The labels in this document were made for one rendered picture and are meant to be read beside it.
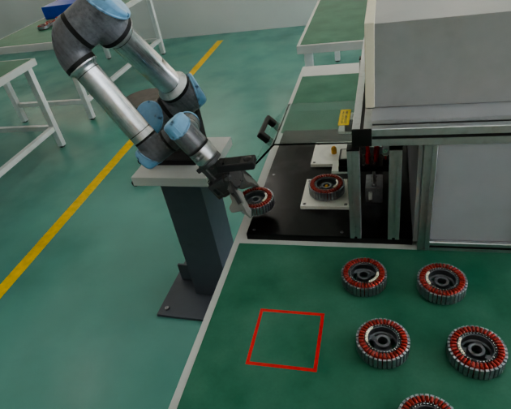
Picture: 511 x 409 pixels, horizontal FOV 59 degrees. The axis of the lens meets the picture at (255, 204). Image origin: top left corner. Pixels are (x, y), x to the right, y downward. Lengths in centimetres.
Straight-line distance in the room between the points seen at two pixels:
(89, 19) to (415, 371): 118
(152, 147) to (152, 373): 106
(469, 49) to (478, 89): 10
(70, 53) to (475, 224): 117
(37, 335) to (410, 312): 186
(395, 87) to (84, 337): 180
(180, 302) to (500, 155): 161
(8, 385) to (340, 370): 168
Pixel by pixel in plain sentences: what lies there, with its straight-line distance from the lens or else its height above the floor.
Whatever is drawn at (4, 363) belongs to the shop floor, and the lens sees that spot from 250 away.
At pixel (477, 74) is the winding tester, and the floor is 119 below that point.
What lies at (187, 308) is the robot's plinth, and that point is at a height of 2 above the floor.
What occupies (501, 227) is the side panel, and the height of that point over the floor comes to 82.
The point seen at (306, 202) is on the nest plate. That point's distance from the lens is 142.
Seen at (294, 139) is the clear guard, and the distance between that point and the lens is 117.
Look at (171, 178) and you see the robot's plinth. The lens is 176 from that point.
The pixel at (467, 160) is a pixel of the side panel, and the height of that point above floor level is 102.
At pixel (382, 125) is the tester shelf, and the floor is 111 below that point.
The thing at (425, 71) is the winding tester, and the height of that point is 120.
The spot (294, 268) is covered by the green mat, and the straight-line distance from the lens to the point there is 125.
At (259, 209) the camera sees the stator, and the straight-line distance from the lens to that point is 134.
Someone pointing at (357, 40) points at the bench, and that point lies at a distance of 289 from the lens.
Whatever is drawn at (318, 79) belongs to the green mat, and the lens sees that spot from 239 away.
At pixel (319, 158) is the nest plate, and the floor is 78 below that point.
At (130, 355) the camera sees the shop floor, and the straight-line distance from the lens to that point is 220.
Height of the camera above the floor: 162
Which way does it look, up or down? 36 degrees down
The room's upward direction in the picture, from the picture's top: 11 degrees counter-clockwise
